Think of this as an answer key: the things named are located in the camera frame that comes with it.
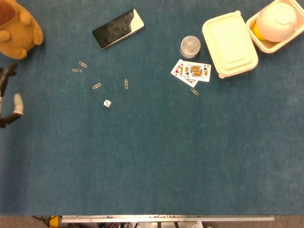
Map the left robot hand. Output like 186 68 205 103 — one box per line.
0 62 25 129

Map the brown plush toy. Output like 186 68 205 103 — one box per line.
0 0 44 60

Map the yellow plastic part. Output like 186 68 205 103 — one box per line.
48 215 63 228

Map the black smartphone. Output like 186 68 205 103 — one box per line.
91 8 146 51

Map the teal table mat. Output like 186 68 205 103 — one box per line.
0 0 304 217

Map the king of hearts card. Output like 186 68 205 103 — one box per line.
170 58 199 88

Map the clear jar of paper clips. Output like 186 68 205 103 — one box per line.
180 35 201 59

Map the king of clubs card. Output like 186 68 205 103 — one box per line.
182 60 212 83

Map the cream takeout container lid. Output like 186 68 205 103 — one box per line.
201 10 259 79

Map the yellow cup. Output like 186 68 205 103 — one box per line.
253 23 267 41

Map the cream open food container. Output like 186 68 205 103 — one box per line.
245 0 304 54

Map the white upturned bowl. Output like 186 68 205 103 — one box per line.
256 2 298 43

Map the aluminium rail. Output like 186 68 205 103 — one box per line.
60 214 275 224

